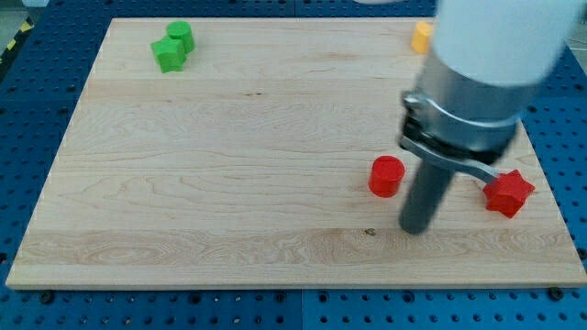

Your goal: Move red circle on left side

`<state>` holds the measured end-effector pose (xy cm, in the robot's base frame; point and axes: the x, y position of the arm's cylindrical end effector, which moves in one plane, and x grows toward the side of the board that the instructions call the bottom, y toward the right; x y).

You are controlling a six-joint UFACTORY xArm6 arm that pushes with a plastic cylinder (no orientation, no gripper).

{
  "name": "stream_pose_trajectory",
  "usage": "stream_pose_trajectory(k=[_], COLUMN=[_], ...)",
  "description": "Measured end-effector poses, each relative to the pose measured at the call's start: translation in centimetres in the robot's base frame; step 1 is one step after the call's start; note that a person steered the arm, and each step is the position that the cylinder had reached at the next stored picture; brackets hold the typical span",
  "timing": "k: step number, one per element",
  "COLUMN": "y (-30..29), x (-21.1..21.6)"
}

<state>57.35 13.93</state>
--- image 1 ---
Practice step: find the green star block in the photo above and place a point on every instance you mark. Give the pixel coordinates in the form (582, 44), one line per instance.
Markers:
(169, 54)

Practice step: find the silver clamp lever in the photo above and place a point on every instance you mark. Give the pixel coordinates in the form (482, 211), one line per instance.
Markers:
(474, 168)

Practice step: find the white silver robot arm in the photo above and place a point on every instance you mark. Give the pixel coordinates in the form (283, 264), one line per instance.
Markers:
(487, 61)

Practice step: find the red cylinder block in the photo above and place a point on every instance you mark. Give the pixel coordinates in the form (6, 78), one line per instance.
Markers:
(387, 173)

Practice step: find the green cylinder block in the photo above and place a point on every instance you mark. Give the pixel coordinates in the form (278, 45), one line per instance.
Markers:
(181, 30)

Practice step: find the yellow cylinder block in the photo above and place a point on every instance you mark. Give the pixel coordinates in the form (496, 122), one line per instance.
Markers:
(420, 41)

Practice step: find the red star block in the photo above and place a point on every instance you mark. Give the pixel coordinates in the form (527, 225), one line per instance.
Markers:
(507, 194)

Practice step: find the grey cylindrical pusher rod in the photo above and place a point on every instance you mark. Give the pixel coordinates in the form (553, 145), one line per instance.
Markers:
(424, 197)

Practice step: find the light wooden board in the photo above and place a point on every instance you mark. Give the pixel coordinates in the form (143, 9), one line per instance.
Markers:
(249, 169)

